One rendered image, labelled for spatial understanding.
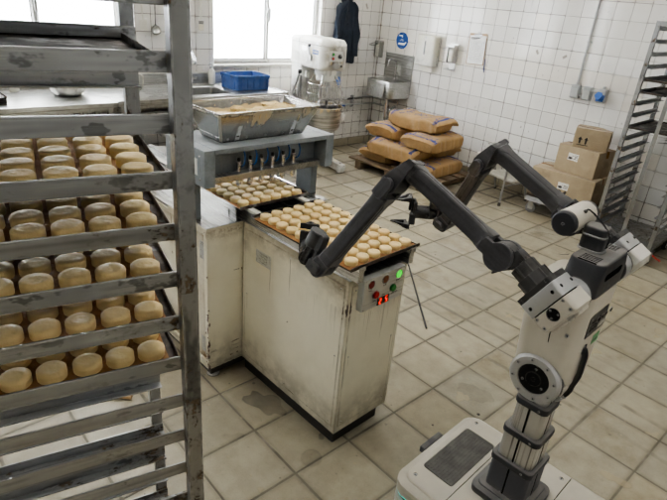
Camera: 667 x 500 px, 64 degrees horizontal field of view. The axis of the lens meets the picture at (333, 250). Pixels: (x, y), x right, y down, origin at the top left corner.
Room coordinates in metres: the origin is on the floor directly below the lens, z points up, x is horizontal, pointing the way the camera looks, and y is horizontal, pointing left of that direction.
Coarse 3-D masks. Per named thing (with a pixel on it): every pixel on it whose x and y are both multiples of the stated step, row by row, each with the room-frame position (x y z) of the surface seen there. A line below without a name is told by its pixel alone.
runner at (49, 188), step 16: (96, 176) 0.76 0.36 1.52; (112, 176) 0.77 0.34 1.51; (128, 176) 0.78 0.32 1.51; (144, 176) 0.79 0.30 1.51; (160, 176) 0.80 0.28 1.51; (0, 192) 0.69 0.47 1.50; (16, 192) 0.70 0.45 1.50; (32, 192) 0.71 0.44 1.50; (48, 192) 0.72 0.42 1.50; (64, 192) 0.73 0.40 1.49; (80, 192) 0.74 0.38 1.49; (96, 192) 0.75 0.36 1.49; (112, 192) 0.77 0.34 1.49
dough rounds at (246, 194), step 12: (264, 180) 2.62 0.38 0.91; (276, 180) 2.60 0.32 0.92; (216, 192) 2.37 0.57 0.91; (228, 192) 2.35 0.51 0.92; (240, 192) 2.36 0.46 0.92; (252, 192) 2.40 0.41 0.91; (264, 192) 2.41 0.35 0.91; (276, 192) 2.41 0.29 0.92; (288, 192) 2.42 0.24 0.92; (300, 192) 2.46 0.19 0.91; (240, 204) 2.23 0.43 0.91
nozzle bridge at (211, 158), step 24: (168, 144) 2.31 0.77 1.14; (216, 144) 2.22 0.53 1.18; (240, 144) 2.26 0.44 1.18; (264, 144) 2.31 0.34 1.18; (288, 144) 2.40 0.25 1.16; (312, 144) 2.62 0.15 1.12; (168, 168) 2.32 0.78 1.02; (216, 168) 2.23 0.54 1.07; (264, 168) 2.37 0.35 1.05; (288, 168) 2.45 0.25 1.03; (312, 168) 2.65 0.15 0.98; (312, 192) 2.66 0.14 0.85
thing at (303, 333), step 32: (256, 256) 2.15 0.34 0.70; (288, 256) 2.00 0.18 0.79; (256, 288) 2.15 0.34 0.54; (288, 288) 1.99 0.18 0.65; (320, 288) 1.85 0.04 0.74; (352, 288) 1.76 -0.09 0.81; (256, 320) 2.14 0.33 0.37; (288, 320) 1.98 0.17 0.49; (320, 320) 1.84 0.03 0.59; (352, 320) 1.77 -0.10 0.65; (384, 320) 1.92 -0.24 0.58; (256, 352) 2.14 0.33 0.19; (288, 352) 1.97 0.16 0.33; (320, 352) 1.83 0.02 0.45; (352, 352) 1.79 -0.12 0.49; (384, 352) 1.94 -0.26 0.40; (288, 384) 1.96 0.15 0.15; (320, 384) 1.82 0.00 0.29; (352, 384) 1.81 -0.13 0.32; (384, 384) 1.97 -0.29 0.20; (320, 416) 1.81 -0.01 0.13; (352, 416) 1.83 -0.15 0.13
